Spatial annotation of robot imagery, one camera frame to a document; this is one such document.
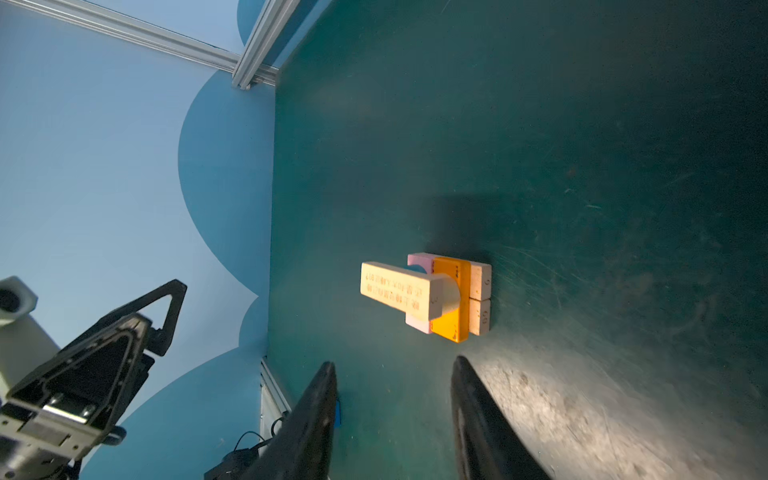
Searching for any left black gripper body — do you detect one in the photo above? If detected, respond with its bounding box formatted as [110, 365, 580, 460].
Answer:
[1, 395, 127, 479]

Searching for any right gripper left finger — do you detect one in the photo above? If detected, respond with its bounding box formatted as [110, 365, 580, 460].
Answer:
[242, 361, 338, 479]

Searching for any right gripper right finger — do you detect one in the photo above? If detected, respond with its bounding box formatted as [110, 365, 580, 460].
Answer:
[450, 356, 549, 480]

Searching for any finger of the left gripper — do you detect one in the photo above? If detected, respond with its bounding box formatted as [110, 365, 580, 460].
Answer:
[9, 313, 155, 420]
[64, 279, 187, 357]

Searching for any orange wood block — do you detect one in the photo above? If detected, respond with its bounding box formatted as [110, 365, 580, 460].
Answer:
[431, 257, 471, 343]

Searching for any natural wood cylinder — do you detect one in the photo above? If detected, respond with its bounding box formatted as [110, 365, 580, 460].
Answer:
[441, 274, 461, 316]

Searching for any natural wood block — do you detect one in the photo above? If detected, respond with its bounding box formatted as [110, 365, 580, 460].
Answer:
[360, 262, 449, 321]
[469, 262, 492, 301]
[468, 299, 491, 336]

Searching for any pink wood block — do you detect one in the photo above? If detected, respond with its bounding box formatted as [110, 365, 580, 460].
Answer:
[405, 252, 435, 334]

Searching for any blue wood cube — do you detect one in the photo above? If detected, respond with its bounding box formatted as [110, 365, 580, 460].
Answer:
[334, 398, 342, 428]

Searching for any natural wood block front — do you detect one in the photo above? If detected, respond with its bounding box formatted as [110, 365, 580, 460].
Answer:
[468, 299, 491, 336]

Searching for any aluminium front rail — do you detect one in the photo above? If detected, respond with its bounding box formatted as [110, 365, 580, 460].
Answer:
[259, 357, 291, 440]

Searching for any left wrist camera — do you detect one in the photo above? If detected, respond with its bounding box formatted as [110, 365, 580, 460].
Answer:
[1, 276, 60, 403]

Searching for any aluminium rear frame bar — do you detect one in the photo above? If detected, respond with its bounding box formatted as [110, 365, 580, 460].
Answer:
[0, 0, 280, 86]

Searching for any aluminium left frame post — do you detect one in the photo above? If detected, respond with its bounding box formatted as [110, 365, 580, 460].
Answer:
[232, 0, 300, 90]

